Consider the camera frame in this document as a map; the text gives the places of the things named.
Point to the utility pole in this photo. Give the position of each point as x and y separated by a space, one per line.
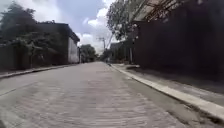
103 45

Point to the distant trees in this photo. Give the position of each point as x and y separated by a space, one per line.
87 52

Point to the grey concrete road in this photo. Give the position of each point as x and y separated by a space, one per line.
83 96

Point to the large leafy tree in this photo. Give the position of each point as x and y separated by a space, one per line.
125 16

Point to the raised concrete kerb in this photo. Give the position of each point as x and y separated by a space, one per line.
173 94

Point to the concrete sidewalk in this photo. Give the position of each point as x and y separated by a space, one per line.
186 85

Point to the overgrown dark fence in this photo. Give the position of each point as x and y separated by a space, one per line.
30 50

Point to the building with white wall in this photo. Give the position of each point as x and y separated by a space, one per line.
68 43

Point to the dark tall wall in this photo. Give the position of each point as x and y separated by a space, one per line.
180 40

